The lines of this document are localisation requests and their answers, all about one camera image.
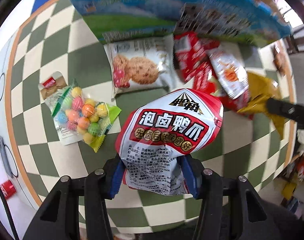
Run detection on red white duck claw bag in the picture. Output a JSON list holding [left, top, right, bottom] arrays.
[[115, 88, 223, 196]]

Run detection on red spicy strip packet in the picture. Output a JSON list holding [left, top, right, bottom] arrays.
[[173, 31, 249, 112]]

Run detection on mustard yellow snack packet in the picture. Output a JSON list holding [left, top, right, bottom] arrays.
[[237, 72, 285, 140]]

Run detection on red button on table edge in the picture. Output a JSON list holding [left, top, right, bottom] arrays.
[[0, 180, 16, 200]]

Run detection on dark brown snack packet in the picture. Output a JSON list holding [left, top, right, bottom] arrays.
[[272, 43, 287, 76]]

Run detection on white orange snack packet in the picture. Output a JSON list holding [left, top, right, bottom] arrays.
[[207, 47, 249, 100]]

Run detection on colourful candy ball bag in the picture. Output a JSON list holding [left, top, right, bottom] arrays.
[[45, 81, 121, 152]]

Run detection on checkered table mat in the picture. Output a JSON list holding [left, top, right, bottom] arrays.
[[6, 0, 296, 209]]

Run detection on small brown red packet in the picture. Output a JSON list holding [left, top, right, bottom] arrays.
[[38, 72, 67, 100]]

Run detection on oat cookie packet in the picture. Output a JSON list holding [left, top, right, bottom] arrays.
[[104, 35, 176, 96]]

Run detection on blue green milk carton box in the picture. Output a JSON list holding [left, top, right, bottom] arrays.
[[71, 0, 292, 47]]

